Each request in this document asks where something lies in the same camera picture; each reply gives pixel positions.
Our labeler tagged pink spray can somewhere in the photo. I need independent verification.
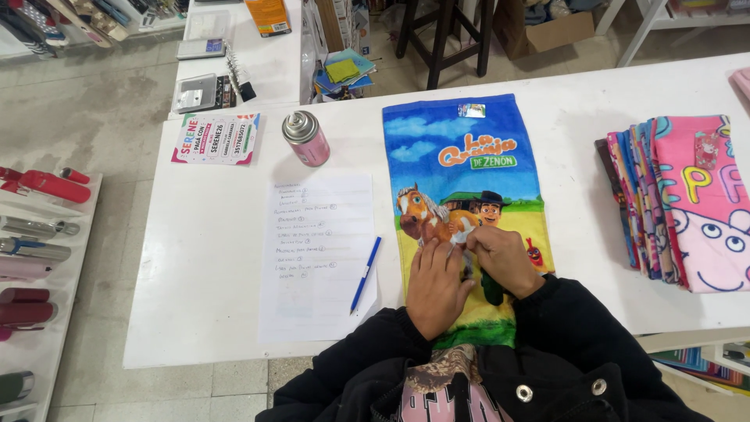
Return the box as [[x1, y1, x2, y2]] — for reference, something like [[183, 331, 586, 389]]
[[282, 110, 331, 168]]

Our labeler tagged clear plastic box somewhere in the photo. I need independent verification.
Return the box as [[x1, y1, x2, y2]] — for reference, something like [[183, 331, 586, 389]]
[[186, 10, 232, 42]]

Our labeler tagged dark wooden stool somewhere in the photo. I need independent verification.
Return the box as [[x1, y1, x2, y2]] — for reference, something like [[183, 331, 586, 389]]
[[395, 0, 496, 90]]

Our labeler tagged person's left hand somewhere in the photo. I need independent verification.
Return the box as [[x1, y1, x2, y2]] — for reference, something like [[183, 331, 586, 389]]
[[405, 237, 477, 342]]

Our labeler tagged person's black hooded jacket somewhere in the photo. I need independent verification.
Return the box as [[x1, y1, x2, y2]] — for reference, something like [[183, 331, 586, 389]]
[[255, 274, 713, 422]]

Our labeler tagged pink folded cloth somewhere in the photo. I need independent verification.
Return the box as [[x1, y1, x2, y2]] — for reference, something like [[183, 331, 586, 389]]
[[729, 67, 750, 102]]

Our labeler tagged pile of coloured cloths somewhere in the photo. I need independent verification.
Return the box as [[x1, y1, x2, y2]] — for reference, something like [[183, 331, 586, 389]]
[[313, 48, 377, 102]]

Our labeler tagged open cardboard box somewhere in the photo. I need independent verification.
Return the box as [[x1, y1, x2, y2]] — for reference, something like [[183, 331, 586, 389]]
[[492, 0, 596, 61]]

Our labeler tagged pink cartoon hang tag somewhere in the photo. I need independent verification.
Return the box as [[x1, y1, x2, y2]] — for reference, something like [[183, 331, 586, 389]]
[[694, 131, 720, 171]]

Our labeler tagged stack of folded cartoon towels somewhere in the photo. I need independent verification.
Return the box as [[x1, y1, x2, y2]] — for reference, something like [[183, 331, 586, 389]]
[[595, 115, 750, 294]]

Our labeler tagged handwritten white paper sheet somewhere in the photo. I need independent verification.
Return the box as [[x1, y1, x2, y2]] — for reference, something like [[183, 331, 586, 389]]
[[258, 173, 379, 345]]

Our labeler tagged white shelf unit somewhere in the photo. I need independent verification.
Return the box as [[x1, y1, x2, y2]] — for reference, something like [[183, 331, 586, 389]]
[[595, 0, 750, 68]]

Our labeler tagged rack of hanging socks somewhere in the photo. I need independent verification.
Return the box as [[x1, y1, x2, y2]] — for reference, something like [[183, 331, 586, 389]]
[[0, 0, 132, 59]]

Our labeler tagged blue pen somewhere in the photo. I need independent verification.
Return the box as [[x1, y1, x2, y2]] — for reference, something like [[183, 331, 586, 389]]
[[350, 236, 382, 316]]

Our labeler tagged orange carton box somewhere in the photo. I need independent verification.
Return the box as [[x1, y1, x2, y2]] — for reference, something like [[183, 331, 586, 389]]
[[244, 0, 293, 38]]

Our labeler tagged dark green handheld tool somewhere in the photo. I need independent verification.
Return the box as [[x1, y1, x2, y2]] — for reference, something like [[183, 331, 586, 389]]
[[481, 271, 506, 307]]

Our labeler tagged white shelf with bottles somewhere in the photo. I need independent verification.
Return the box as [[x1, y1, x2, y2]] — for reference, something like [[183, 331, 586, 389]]
[[0, 166, 103, 422]]

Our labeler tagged colourful printed payment card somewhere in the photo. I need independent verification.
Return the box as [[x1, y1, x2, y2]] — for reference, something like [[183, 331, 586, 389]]
[[171, 113, 261, 166]]

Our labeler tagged shelf of colourful books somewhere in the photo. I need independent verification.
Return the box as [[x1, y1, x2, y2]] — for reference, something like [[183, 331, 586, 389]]
[[647, 342, 750, 397]]

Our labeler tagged person's pink printed shirt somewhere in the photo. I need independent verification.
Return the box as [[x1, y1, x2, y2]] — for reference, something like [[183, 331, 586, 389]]
[[401, 344, 514, 422]]

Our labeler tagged clear spiral-bound rack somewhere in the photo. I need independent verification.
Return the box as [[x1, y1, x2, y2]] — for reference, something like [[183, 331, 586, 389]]
[[223, 41, 252, 98]]

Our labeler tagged cartoon farm print towel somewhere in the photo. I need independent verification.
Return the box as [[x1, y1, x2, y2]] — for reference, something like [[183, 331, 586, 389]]
[[382, 94, 555, 350]]

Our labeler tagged person's right hand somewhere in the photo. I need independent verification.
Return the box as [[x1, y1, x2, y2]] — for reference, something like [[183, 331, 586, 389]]
[[466, 224, 547, 300]]

